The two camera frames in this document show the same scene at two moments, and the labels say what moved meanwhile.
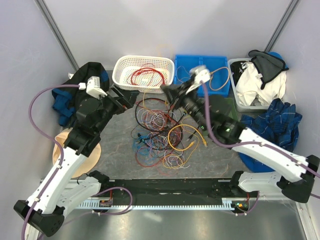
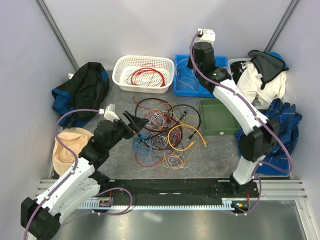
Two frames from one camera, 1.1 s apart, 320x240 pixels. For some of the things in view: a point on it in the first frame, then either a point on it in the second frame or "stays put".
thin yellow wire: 178,155 stays put
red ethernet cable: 144,69 stays put
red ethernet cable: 134,73 stays put
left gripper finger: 131,95 → 138,122
